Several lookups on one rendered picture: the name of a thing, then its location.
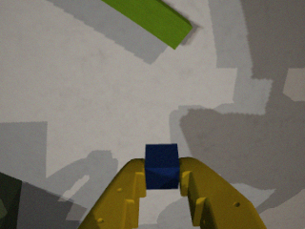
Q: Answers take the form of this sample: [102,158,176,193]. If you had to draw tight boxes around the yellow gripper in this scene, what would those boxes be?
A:
[77,157,267,229]

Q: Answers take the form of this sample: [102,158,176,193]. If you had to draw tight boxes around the small blue cube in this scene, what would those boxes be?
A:
[145,144,180,190]

